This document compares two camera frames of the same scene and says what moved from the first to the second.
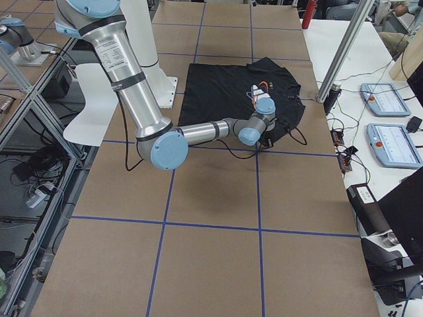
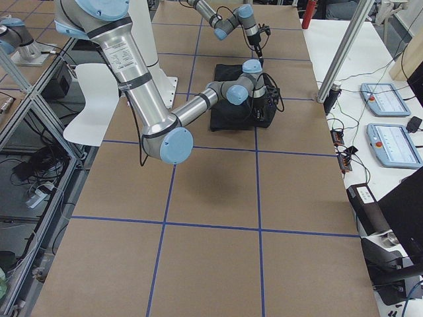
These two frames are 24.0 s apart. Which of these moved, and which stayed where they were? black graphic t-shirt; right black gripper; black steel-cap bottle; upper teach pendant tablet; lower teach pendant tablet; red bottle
Moved: right black gripper; black graphic t-shirt
Stayed: lower teach pendant tablet; black steel-cap bottle; upper teach pendant tablet; red bottle
